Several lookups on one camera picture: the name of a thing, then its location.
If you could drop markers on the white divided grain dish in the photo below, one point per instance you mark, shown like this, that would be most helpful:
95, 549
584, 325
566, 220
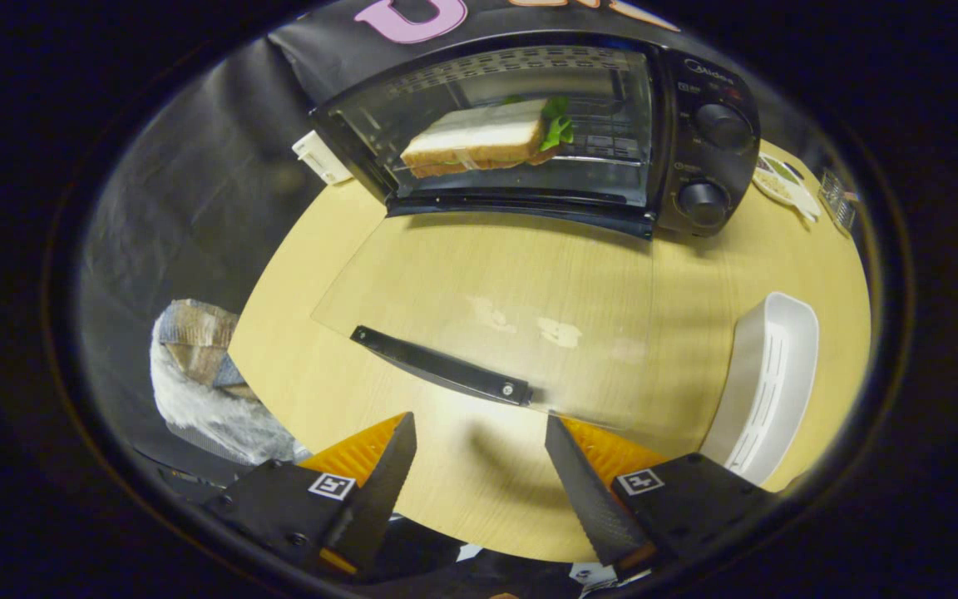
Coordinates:
782, 183

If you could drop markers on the clear acrylic holder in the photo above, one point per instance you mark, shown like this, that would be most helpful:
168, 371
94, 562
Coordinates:
838, 200

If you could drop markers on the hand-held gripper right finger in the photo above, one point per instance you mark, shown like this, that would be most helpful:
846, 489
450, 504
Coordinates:
587, 491

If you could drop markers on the white toaster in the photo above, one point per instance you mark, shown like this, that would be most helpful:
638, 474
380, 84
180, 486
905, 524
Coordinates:
321, 158

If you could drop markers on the white plastic tray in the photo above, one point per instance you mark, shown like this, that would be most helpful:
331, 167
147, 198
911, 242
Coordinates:
766, 383

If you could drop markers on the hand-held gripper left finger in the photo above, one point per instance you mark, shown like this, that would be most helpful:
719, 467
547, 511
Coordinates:
379, 491

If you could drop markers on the lettuce sandwich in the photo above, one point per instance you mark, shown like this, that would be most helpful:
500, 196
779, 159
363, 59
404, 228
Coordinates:
479, 133

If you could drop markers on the black toaster oven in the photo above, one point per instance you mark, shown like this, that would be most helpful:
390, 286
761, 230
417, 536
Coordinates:
712, 125

